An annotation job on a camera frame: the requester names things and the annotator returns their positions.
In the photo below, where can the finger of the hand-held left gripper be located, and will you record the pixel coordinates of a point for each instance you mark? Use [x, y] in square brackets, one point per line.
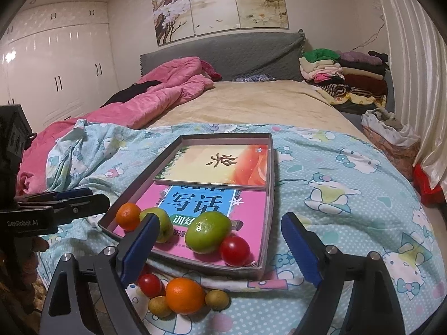
[87, 205]
[71, 194]

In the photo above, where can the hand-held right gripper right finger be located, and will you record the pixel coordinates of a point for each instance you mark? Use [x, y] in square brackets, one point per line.
[302, 251]

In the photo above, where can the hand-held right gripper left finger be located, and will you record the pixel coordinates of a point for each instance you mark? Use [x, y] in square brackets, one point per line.
[139, 251]

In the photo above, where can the round green jujube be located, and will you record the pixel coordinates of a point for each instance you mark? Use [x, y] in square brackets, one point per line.
[167, 232]

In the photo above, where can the red cherry tomato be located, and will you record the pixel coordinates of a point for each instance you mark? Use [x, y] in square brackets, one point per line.
[235, 250]
[150, 284]

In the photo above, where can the orange mandarin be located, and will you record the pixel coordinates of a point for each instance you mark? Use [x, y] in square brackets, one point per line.
[127, 216]
[185, 295]

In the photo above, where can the shallow cardboard box tray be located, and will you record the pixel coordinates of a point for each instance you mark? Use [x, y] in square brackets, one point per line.
[270, 216]

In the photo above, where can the small yellow longan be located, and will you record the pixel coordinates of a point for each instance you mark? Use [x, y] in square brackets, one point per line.
[159, 306]
[216, 300]

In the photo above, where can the oval green jujube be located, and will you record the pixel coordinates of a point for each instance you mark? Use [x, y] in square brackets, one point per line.
[207, 232]

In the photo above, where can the person's left hand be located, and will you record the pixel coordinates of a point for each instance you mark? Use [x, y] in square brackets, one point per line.
[33, 261]

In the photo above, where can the blue cartoon printed blanket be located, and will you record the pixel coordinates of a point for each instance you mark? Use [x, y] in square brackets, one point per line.
[349, 223]

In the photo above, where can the pink workbook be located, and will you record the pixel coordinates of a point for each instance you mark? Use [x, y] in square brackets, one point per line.
[251, 209]

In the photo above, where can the cream and orange book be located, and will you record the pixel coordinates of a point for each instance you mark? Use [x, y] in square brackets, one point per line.
[195, 167]

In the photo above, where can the pink quilt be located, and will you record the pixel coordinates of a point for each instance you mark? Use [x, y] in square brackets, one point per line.
[139, 104]

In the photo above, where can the black garment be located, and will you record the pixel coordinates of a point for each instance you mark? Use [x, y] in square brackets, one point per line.
[132, 90]

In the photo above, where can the white wardrobe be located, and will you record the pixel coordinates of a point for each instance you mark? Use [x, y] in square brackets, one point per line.
[59, 69]

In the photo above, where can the red plastic bag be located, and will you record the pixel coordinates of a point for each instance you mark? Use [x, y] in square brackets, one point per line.
[426, 185]

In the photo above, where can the bag with white cloth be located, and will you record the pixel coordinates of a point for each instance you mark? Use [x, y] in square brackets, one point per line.
[394, 139]

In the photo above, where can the beige bed sheet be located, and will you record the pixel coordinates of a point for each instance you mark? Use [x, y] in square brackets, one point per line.
[262, 104]

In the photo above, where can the purple floral pillow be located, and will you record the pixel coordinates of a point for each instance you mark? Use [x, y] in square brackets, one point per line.
[251, 77]

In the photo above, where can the magenta cloth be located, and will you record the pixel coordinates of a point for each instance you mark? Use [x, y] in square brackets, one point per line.
[211, 70]

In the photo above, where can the stack of folded clothes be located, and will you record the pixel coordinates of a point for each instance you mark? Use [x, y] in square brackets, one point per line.
[349, 73]

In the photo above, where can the grey padded headboard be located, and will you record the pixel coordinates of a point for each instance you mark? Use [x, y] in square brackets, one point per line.
[244, 56]

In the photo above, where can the cream curtain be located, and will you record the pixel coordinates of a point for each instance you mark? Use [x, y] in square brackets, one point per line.
[415, 76]

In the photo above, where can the blossom tree wall painting panel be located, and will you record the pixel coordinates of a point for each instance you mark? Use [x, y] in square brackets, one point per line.
[171, 17]

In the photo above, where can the pale landscape wall painting panel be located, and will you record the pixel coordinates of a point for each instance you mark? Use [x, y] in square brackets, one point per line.
[216, 3]

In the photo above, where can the flower wall painting panel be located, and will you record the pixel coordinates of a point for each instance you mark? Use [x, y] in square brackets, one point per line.
[260, 0]

